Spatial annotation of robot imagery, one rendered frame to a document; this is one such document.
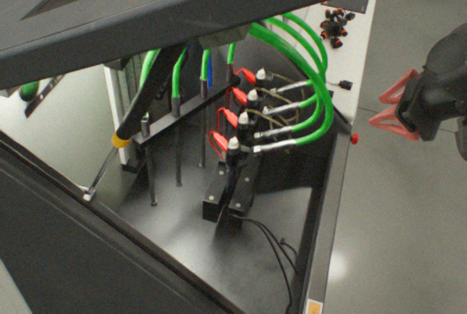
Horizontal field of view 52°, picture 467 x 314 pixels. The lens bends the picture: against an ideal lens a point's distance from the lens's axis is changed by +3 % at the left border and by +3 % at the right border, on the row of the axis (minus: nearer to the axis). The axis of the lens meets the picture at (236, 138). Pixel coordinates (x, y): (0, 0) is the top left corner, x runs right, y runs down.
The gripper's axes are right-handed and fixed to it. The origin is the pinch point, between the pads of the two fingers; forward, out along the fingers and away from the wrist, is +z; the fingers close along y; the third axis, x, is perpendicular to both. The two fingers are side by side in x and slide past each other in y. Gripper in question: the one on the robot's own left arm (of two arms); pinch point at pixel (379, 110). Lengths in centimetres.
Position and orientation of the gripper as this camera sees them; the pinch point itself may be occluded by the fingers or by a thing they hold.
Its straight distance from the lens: 81.0
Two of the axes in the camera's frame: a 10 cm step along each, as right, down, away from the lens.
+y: -4.6, 7.8, -4.2
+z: -5.7, 1.0, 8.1
